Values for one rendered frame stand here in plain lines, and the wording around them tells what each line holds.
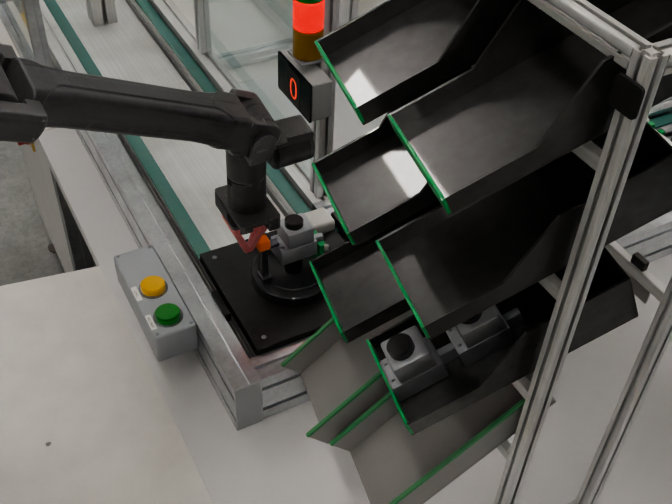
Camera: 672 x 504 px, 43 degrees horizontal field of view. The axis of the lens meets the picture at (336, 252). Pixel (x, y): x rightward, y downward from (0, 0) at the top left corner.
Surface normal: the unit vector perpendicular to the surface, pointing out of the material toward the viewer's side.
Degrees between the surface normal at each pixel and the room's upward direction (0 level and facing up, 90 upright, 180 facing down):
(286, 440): 0
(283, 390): 90
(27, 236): 0
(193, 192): 0
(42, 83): 33
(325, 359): 45
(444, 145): 25
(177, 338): 90
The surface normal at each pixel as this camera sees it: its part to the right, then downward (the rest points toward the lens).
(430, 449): -0.64, -0.39
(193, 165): 0.04, -0.73
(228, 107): 0.58, -0.64
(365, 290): -0.36, -0.58
